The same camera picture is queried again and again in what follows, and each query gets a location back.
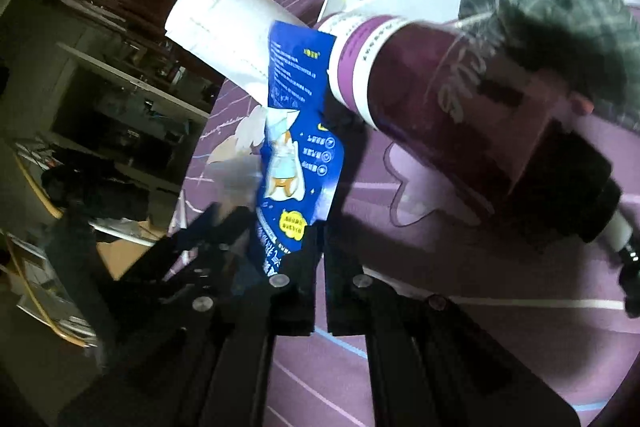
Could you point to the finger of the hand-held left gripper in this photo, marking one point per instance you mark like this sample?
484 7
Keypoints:
210 264
215 219

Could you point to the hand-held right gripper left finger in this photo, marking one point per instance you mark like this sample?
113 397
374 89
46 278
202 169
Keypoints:
296 292

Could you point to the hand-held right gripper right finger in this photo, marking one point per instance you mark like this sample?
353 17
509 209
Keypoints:
344 292

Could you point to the blue printed packet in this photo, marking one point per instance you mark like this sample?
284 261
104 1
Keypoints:
295 147

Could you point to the white shelf board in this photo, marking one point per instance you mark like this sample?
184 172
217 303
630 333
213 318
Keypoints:
135 79

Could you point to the purple printed tablecloth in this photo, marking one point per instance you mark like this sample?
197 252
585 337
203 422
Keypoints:
525 287

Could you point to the purple bottle with black cap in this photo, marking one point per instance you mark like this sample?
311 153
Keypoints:
425 107

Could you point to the white paper bag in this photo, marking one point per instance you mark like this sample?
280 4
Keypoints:
225 17

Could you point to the grey plaid cloth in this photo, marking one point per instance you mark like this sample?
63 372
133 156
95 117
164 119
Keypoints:
550 7

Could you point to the yellow metal frame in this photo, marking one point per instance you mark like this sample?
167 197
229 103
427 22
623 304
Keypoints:
35 227

